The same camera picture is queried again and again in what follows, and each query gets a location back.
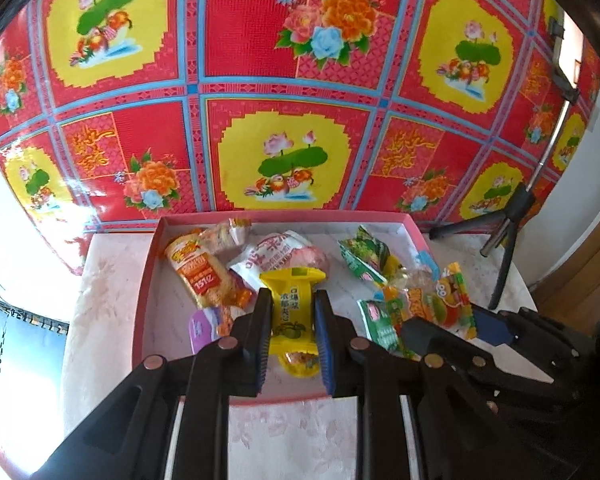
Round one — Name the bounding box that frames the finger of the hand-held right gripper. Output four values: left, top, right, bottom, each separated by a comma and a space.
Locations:
399, 316, 491, 377
472, 305, 581, 358

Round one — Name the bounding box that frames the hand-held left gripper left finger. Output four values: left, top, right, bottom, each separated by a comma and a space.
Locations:
42, 287, 275, 480

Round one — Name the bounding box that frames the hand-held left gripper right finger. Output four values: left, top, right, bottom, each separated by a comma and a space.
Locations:
314, 290, 546, 480

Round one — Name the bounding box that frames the orange jelly cup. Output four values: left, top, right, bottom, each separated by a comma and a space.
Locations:
280, 350, 322, 377

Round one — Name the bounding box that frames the burger gummy packet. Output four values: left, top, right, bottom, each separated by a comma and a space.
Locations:
410, 262, 478, 338

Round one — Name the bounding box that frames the yellow candy packet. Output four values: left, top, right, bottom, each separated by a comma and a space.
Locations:
259, 267, 327, 361
382, 255, 406, 281

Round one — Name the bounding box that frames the green packet with red label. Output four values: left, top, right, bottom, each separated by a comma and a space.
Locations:
357, 297, 411, 353

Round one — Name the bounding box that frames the shallow pink box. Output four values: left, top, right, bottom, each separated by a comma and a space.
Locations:
130, 212, 476, 406

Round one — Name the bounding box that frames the purple snack packet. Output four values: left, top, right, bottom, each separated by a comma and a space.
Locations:
189, 306, 221, 356

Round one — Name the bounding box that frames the red white snack bag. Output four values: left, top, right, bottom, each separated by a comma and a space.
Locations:
227, 230, 329, 291

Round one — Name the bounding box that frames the long orange yellow snack bag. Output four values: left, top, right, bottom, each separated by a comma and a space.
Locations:
165, 230, 253, 311

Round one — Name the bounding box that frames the dark green snack packet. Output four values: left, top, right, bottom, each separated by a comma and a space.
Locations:
337, 225, 392, 286

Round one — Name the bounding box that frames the small clear orange candy packet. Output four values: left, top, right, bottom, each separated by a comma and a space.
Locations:
200, 217, 253, 256

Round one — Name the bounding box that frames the black tripod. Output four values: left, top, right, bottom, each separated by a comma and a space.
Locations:
428, 10, 586, 311

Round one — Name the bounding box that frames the red floral printed sheet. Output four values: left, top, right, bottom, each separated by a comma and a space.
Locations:
0, 0, 600, 276

